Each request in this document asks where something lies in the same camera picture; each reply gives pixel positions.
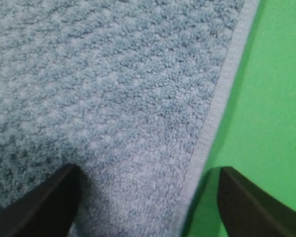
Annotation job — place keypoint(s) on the blue waffle-weave towel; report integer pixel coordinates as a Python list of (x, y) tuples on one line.
[(132, 91)]

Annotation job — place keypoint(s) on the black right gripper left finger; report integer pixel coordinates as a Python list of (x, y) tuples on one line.
[(46, 211)]

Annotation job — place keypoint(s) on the green table cover cloth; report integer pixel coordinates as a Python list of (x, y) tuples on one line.
[(257, 134)]

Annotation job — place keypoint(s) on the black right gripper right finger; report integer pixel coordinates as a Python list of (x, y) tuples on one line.
[(248, 211)]

